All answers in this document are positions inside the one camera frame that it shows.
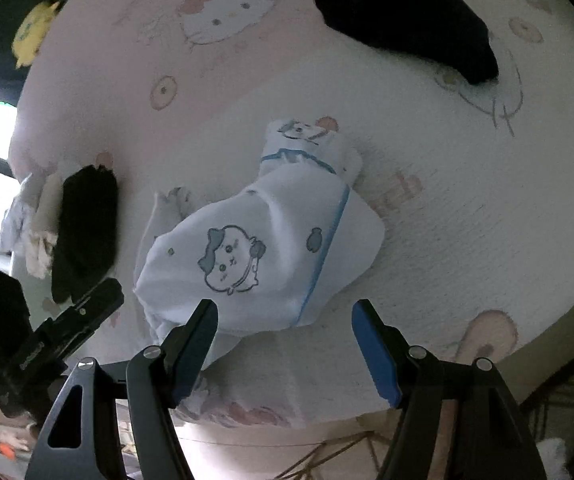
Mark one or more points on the yellow plush toy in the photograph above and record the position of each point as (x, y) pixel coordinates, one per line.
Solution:
(32, 35)

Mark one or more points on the pink cat-print blanket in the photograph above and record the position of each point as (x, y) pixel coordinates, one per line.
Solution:
(417, 210)

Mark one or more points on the folded black garment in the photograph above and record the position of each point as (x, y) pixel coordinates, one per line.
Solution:
(84, 230)

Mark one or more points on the folded white garment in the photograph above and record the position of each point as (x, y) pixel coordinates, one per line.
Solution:
(14, 215)

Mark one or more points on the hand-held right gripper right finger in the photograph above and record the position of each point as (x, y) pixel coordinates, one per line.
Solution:
(374, 355)

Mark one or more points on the white cartoon-print pants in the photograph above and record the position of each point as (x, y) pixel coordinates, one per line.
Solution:
(277, 240)

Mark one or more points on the folded beige garment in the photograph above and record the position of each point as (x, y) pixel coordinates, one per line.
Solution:
(44, 220)

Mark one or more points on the wooden rack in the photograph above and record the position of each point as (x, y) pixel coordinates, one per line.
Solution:
(347, 441)

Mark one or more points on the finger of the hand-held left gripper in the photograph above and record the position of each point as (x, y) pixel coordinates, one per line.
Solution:
(92, 310)
(2, 315)

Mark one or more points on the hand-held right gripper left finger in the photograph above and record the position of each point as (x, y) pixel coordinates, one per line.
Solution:
(197, 350)

